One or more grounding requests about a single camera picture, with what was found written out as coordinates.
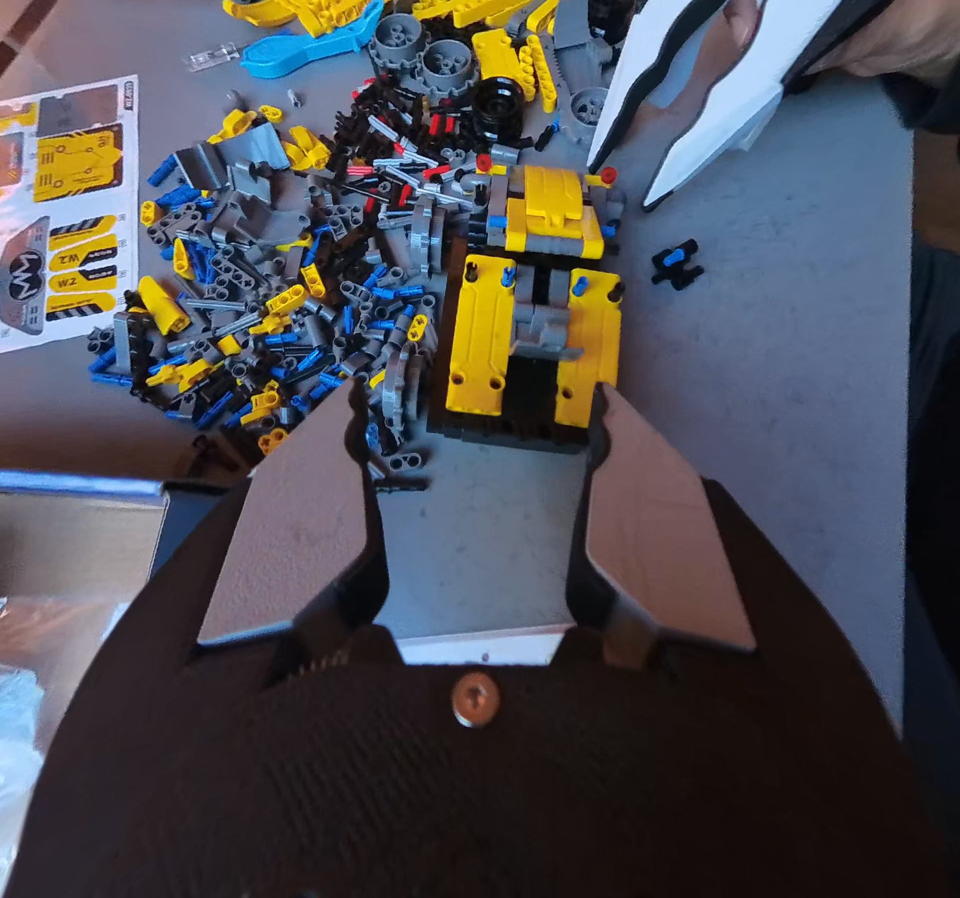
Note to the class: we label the small clear plastic piece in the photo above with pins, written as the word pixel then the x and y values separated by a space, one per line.
pixel 214 56

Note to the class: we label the black toy tyre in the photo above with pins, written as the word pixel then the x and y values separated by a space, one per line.
pixel 611 9
pixel 496 107

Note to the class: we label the clear plastic bag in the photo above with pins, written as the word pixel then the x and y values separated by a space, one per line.
pixel 45 650

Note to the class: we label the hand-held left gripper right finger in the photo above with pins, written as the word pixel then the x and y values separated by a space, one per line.
pixel 660 553

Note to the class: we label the black sprocket wheel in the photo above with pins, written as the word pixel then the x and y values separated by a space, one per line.
pixel 427 238
pixel 401 380

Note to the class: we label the yellow sticker sheet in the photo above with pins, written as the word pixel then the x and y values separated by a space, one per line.
pixel 75 163

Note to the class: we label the yellow toy vehicle model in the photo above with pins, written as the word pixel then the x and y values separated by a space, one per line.
pixel 480 328

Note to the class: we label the person's right hand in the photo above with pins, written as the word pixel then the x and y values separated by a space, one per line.
pixel 915 28

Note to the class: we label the pile of loose building bricks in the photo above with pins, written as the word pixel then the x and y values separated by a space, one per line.
pixel 247 298

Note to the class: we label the grey sprocket wheel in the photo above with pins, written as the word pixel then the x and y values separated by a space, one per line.
pixel 397 39
pixel 589 110
pixel 448 67

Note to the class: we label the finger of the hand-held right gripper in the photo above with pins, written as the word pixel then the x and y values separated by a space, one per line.
pixel 795 13
pixel 660 13

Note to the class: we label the black connector cluster blue pin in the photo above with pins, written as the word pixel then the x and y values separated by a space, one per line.
pixel 675 264

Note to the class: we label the grey desk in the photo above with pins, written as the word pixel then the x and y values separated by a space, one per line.
pixel 750 388

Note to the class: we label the light blue brick tool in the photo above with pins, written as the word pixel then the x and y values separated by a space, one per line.
pixel 300 50

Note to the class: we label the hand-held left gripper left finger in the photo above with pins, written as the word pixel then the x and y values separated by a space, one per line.
pixel 300 538

